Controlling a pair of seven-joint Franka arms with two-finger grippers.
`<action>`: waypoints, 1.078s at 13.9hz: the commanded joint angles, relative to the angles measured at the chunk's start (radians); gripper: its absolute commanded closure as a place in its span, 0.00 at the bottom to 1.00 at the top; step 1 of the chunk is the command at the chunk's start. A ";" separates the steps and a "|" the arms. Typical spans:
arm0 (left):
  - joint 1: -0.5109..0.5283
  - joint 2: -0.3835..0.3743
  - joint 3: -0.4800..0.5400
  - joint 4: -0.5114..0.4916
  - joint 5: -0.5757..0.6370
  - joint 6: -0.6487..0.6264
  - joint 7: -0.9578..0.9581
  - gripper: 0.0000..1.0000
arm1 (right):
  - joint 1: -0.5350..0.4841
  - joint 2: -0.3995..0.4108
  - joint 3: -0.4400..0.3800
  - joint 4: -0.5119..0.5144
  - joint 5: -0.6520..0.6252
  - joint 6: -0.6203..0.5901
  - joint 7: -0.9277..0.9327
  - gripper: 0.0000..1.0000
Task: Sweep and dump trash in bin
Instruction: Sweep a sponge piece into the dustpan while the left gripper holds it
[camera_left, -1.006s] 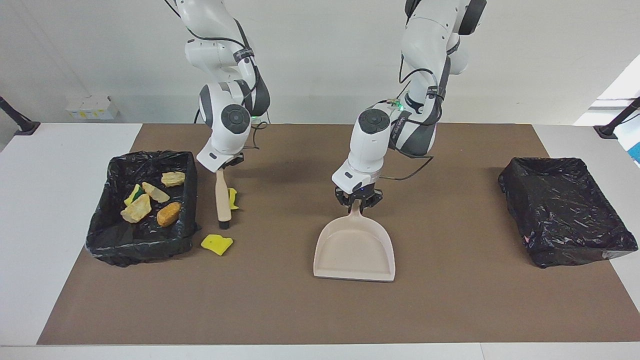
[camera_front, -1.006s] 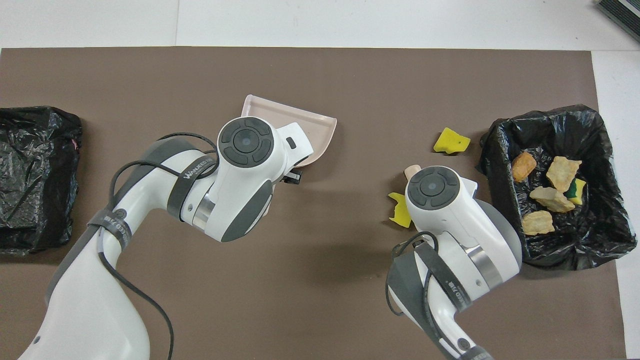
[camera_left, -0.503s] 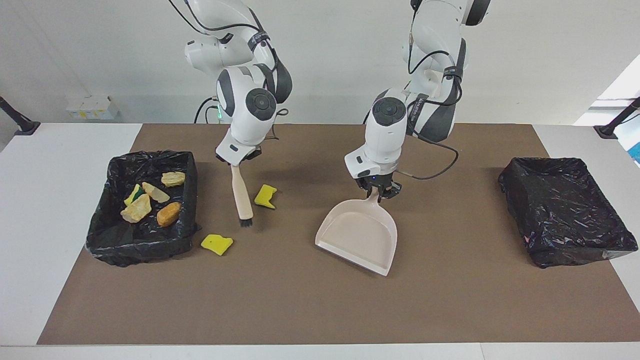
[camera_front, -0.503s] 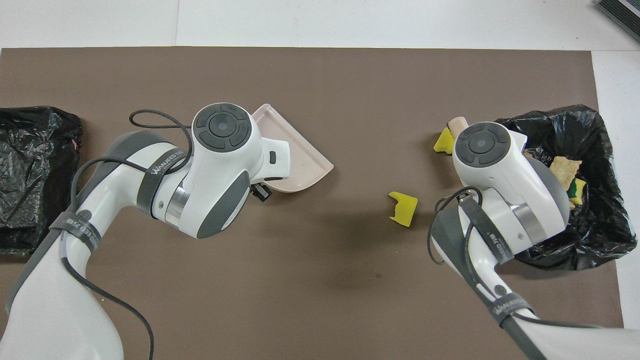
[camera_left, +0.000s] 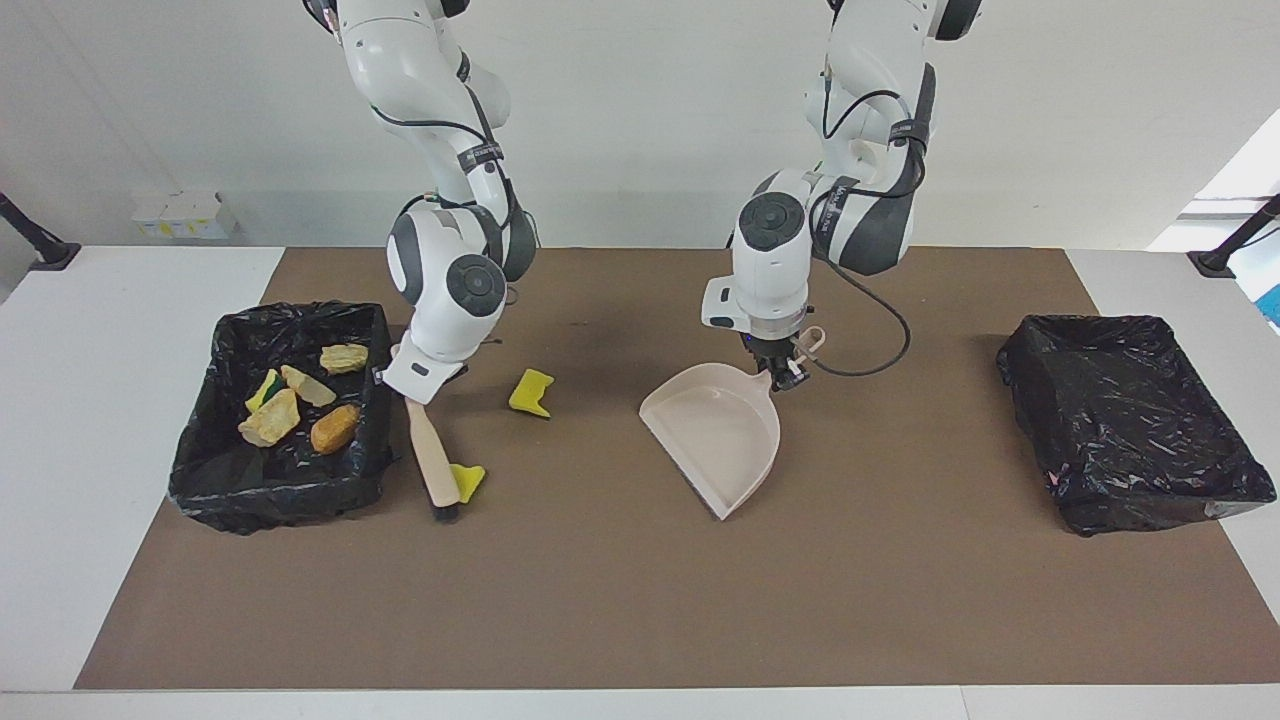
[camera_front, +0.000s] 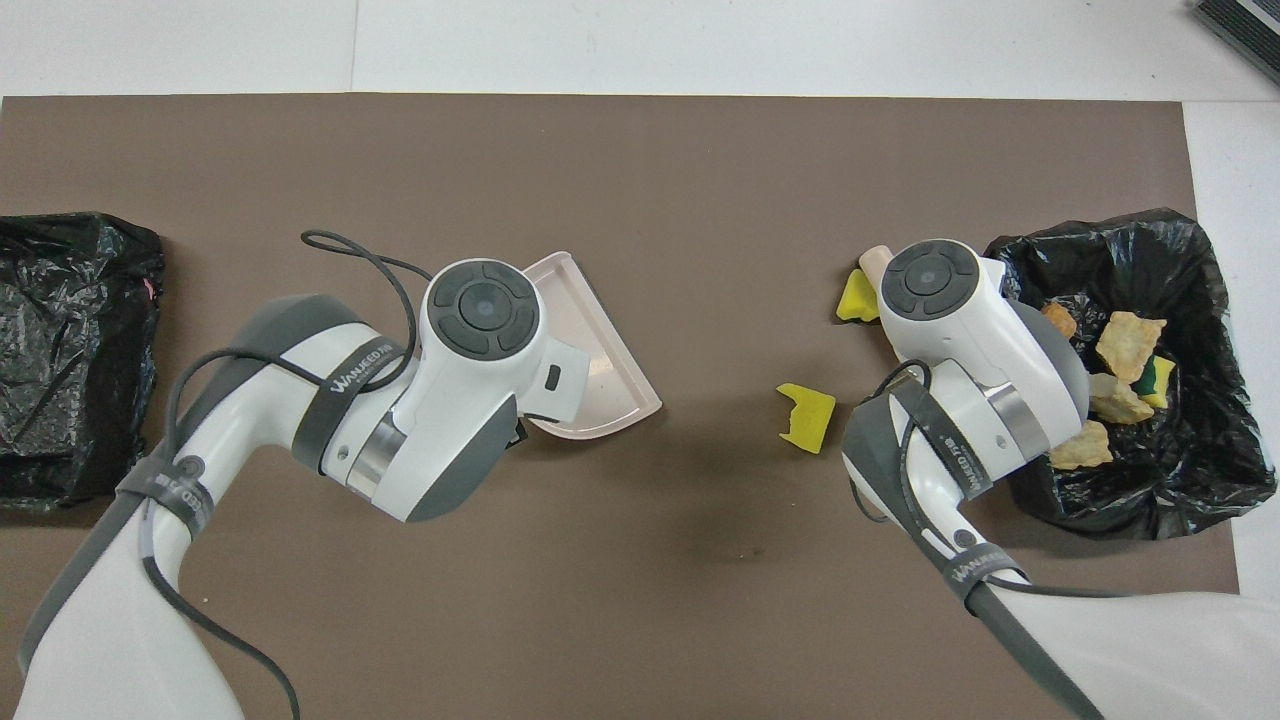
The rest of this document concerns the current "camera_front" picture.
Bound pale lumpy bread piece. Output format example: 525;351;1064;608
1094;310;1169;385

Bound black bag bin pink mark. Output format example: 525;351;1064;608
0;211;167;514

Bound notched yellow sponge piece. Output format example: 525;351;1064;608
776;382;838;456

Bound beige plastic dustpan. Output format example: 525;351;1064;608
520;250;664;442

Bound black bag lined bin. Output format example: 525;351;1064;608
983;207;1278;543

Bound beige hand brush black bristles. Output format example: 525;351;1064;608
857;244;897;293

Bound dark ribbed device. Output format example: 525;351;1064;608
1190;0;1280;86

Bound brown table mat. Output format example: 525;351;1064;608
0;93;1253;720

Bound golden croissant piece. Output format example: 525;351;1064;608
1087;372;1157;427
1047;419;1115;472

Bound yellow sponge piece green back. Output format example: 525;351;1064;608
1135;355;1179;411

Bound yellow sponge piece dark dot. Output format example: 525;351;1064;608
836;267;883;324

